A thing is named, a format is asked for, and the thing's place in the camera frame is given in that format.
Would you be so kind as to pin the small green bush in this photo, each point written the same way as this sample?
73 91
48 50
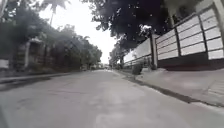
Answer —
136 69

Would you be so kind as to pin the grey concrete road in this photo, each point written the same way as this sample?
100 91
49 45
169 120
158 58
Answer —
100 103

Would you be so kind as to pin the row of trees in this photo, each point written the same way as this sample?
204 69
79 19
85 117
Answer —
66 50

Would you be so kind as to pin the large dark overhanging tree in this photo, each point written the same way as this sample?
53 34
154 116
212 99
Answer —
133 20

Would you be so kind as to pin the stone gate pillars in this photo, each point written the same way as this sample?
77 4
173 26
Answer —
35 53

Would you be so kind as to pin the pale concrete sidewalk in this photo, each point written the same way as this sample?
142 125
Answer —
190 85

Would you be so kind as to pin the tall palm tree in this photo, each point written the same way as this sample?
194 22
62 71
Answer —
55 6

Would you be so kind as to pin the low concrete kerb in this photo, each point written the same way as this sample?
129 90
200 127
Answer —
30 78

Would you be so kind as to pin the white slatted fence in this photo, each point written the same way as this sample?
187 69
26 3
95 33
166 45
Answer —
193 38

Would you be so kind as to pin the small white sign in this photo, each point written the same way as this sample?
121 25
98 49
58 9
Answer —
3 63

